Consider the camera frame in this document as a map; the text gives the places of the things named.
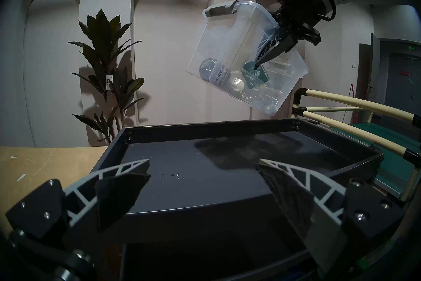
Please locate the red jam jar white label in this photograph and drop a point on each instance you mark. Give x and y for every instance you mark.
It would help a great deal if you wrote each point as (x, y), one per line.
(237, 85)

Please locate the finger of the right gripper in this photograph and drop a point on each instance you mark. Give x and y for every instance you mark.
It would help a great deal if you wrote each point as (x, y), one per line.
(279, 50)
(268, 44)

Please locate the clear plastic bottle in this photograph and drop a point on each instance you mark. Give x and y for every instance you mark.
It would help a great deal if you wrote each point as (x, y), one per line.
(266, 97)

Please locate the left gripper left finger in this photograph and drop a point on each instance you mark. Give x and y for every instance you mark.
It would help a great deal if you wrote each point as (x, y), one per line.
(111, 191)

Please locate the tall dark green potted plant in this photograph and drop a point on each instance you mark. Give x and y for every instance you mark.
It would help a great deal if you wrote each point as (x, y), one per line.
(105, 40)

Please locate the green cart with cream pipes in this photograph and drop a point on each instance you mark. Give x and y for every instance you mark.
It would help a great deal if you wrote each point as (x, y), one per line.
(378, 133)

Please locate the clear bottle with green label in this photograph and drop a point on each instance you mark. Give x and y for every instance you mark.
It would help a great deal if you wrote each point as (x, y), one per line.
(256, 74)

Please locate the dark door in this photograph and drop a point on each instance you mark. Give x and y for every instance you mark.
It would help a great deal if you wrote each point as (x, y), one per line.
(401, 86)

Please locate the clear plastic storage box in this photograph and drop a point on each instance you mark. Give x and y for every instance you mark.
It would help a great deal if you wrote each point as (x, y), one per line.
(230, 46)

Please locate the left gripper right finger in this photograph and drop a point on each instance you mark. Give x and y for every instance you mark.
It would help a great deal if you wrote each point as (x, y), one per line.
(315, 211)

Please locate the long white tape strip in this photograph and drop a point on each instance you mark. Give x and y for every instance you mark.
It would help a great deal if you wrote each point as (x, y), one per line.
(21, 177)

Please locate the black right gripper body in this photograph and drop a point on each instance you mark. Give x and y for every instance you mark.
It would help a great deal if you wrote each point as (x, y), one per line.
(302, 17)

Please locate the light wooden desk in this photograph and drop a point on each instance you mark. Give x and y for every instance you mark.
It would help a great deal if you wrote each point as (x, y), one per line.
(39, 168)

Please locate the black metal shelf cart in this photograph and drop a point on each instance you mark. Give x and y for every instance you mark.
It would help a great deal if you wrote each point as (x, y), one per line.
(213, 165)

